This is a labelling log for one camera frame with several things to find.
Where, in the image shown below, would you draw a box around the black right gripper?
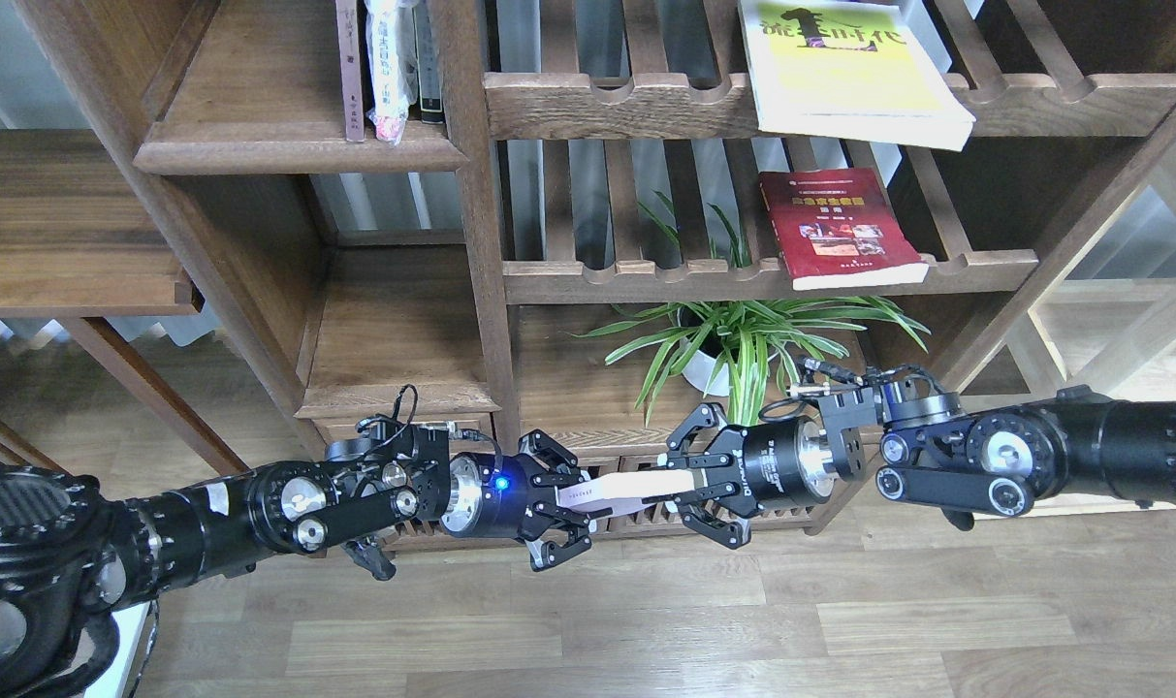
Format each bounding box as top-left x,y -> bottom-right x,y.
657,401 -> 836,551

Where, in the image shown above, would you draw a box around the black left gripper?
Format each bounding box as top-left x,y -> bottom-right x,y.
440,429 -> 592,571

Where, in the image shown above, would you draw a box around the white pale purple book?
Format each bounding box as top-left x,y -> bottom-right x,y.
556,469 -> 697,521

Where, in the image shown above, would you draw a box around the yellow cover book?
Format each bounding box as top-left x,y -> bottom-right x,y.
739,1 -> 974,152

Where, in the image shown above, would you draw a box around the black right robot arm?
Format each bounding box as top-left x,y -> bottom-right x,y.
657,357 -> 1176,549

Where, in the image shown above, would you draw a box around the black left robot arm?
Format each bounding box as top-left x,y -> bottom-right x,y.
0,412 -> 607,697

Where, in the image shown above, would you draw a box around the light wooden shelf rack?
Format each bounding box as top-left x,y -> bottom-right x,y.
985,114 -> 1176,515

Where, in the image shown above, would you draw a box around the white plant pot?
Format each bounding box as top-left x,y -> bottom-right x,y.
682,301 -> 756,397

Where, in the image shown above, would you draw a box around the spider plant green leaves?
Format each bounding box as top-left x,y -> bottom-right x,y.
570,192 -> 931,428

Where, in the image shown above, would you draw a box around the dark wooden bookshelf cabinet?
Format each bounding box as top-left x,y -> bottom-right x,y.
14,0 -> 1176,553

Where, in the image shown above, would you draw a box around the red cover book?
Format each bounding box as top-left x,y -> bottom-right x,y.
759,168 -> 929,291

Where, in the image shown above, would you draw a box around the dark spine book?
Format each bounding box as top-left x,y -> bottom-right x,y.
413,1 -> 446,125

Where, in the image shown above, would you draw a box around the plastic wrapped white book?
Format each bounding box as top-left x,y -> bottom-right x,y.
365,1 -> 419,145

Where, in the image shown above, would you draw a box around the brown spine book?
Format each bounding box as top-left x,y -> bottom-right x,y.
334,0 -> 366,143

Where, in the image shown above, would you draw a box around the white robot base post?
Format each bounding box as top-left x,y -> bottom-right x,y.
75,600 -> 159,697

